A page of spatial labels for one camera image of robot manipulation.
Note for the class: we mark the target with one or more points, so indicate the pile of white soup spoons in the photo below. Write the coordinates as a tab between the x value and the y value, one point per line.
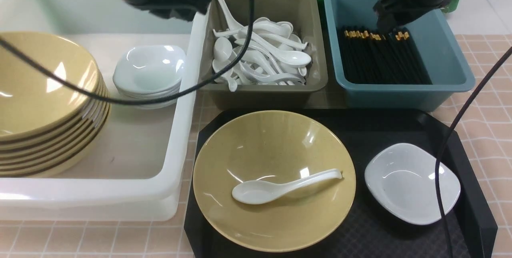
275	55

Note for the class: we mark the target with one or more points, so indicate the yellow noodle bowl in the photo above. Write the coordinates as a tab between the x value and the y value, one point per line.
277	147

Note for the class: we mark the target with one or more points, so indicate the bundle of black chopsticks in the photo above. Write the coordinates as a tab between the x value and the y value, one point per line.
371	57

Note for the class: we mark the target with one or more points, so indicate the black plastic serving tray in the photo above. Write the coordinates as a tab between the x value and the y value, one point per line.
369	230

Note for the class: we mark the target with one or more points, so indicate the white ceramic soup spoon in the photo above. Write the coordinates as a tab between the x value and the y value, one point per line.
259	192

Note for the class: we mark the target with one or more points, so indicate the brown plastic spoon bin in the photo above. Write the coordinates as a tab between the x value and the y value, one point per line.
305	18

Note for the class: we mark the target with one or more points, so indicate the white square sauce dish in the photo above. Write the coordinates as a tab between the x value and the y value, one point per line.
401	178

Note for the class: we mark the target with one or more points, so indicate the blue plastic chopstick bin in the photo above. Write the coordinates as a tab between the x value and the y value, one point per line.
437	46

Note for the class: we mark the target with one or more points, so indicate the stack of white sauce dishes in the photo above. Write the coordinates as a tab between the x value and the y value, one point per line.
149	72

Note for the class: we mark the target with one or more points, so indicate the stack of yellow noodle bowls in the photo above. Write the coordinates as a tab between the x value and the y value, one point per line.
46	128

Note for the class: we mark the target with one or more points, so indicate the large white plastic bin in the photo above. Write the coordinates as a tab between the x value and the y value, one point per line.
134	169

